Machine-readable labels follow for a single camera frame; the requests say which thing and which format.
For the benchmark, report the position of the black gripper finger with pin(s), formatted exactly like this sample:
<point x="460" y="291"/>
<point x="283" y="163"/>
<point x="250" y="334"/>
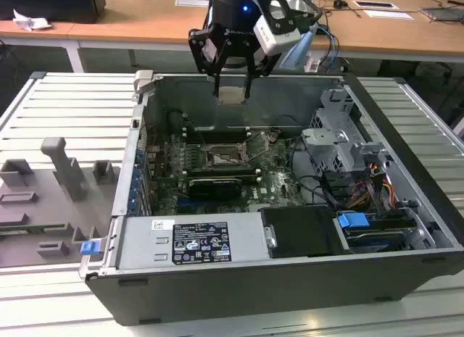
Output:
<point x="248" y="87"/>
<point x="216" y="85"/>

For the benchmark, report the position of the silver CPU chip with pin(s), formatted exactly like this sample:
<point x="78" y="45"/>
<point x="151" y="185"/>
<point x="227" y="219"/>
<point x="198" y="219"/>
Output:
<point x="232" y="95"/>

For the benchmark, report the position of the CPU socket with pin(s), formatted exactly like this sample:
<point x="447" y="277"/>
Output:
<point x="221" y="157"/>

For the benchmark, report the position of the pale blue teach pendant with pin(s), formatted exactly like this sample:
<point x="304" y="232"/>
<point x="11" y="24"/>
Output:
<point x="301" y="47"/>

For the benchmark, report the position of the white power adapter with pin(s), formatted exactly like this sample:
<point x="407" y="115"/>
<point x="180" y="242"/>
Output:
<point x="312" y="63"/>

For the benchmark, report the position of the wooden desk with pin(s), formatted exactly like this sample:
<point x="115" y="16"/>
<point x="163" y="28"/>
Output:
<point x="145" y="18"/>

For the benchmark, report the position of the green RAM stick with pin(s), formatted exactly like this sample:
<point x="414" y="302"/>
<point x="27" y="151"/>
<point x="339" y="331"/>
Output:
<point x="36" y="228"/>
<point x="224" y="177"/>

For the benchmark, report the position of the grey metal drive cage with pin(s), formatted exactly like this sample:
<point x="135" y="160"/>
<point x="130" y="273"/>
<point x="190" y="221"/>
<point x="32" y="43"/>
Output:
<point x="326" y="141"/>

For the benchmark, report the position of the green motherboard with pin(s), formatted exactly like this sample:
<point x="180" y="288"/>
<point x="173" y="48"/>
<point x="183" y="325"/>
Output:
<point x="279" y="185"/>

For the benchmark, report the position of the graphics card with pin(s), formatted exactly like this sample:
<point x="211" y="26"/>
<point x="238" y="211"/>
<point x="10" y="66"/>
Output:
<point x="214" y="188"/>

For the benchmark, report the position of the black computer mouse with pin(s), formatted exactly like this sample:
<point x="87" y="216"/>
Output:
<point x="340" y="3"/>

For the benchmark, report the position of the black plastic shroud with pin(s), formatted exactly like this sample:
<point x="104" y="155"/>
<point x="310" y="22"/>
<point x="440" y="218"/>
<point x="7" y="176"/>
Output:
<point x="301" y="232"/>

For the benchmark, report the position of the white paper sheet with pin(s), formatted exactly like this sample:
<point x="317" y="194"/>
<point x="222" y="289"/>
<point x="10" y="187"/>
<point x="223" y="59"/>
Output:
<point x="388" y="14"/>

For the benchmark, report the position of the hard disk in blue carrier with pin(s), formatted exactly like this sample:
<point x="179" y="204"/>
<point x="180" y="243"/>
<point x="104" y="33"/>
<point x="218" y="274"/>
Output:
<point x="351" y="220"/>

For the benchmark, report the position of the grey power supply unit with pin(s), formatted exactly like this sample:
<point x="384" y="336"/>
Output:
<point x="145" y="243"/>

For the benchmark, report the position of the black computer monitor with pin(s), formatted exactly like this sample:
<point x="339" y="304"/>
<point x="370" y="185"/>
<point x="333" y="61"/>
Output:
<point x="54" y="3"/>

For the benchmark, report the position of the crumpled white paper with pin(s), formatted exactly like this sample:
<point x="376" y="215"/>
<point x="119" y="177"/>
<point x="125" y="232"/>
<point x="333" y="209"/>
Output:
<point x="30" y="23"/>

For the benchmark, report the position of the black open PC case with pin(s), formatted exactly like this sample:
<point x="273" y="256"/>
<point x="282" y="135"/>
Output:
<point x="253" y="293"/>

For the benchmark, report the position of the blue case latch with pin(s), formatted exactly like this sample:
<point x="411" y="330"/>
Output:
<point x="90" y="248"/>

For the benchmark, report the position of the grey parts rack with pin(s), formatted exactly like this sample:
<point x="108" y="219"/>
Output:
<point x="43" y="217"/>

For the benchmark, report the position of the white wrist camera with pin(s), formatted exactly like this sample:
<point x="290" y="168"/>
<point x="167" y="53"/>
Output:
<point x="275" y="38"/>

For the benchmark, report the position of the black camera bracket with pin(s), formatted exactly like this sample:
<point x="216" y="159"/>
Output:
<point x="294" y="20"/>

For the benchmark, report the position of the grey case bracket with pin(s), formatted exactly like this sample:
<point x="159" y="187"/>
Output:
<point x="145" y="79"/>

